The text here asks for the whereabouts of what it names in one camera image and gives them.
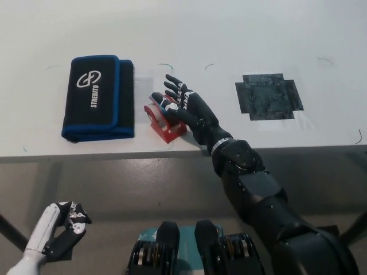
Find black ribbed robot body block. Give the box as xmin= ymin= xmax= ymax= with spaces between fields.
xmin=126 ymin=221 xmax=184 ymax=275
xmin=194 ymin=219 xmax=264 ymax=275

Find black pouch with blue trim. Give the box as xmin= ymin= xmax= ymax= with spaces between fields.
xmin=60 ymin=54 xmax=136 ymax=143

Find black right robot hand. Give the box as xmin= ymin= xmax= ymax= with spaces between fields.
xmin=151 ymin=73 xmax=232 ymax=155

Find black tape patch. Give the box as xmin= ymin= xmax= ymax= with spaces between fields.
xmin=234 ymin=73 xmax=304 ymax=121

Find white and black left hand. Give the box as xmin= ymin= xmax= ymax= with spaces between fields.
xmin=24 ymin=200 xmax=93 ymax=258

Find red tape dispenser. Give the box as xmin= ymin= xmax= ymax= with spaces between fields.
xmin=143 ymin=93 xmax=188 ymax=143

